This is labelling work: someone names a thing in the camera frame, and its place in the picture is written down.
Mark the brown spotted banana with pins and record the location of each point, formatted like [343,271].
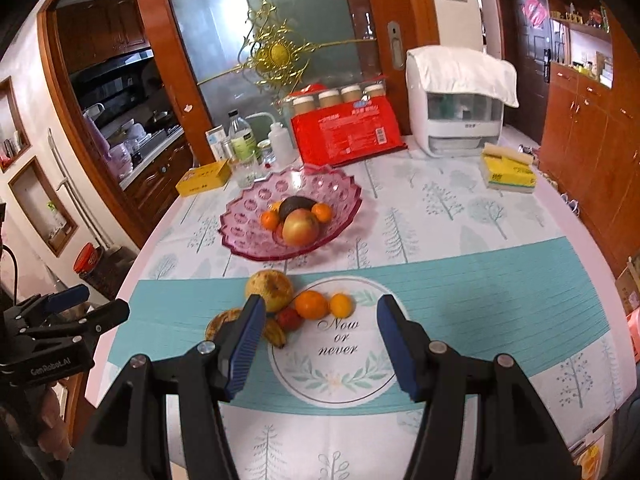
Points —
[272,332]

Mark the small glass jar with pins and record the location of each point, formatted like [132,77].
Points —
[266,156]

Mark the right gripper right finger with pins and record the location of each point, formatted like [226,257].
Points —
[516,437]

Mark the small red fruit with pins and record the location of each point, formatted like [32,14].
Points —
[289,320]

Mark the pack of cups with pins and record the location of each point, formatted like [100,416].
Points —
[319,96]

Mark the patterned teal tablecloth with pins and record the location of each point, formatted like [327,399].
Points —
[483,270]

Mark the wooden cabinet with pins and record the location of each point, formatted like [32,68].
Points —
[590,144]

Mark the white dispenser appliance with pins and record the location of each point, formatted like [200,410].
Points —
[452,125]

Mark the yellow pear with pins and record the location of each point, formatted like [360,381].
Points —
[273,286]

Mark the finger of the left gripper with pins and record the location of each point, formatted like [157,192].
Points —
[95,317]
[35,310]

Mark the white squeeze bottle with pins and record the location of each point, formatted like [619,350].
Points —
[281,144]

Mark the red plastic package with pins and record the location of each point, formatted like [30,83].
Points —
[349,132]

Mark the small yellow orange citrus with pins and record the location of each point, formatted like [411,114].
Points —
[276,205]

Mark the red bucket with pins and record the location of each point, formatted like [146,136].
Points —
[88,258]

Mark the glass sliding door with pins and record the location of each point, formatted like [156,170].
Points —
[251,55]

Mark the clear drinking glass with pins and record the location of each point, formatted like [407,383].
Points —
[246,170]

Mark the small metal can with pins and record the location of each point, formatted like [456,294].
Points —
[228,149]

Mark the clear glass bottle green label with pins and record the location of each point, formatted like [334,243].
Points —
[242,139]

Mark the pink glass fruit bowl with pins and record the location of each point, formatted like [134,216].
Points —
[240,228]

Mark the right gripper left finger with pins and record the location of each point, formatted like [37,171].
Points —
[127,437]

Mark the small yellow orange kumquat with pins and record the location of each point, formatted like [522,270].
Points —
[341,306]

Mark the small white box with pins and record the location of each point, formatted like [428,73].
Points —
[215,138]

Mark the yellow tin box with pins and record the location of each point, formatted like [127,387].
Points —
[204,178]

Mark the large orange tangerine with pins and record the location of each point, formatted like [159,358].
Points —
[311,305]

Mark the yellow sponge pack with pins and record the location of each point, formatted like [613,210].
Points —
[505,169]

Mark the white cloth on appliance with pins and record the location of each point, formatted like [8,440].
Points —
[459,70]

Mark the dark avocado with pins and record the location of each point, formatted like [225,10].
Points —
[293,203]

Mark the red yellow apple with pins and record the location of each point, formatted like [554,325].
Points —
[300,229]

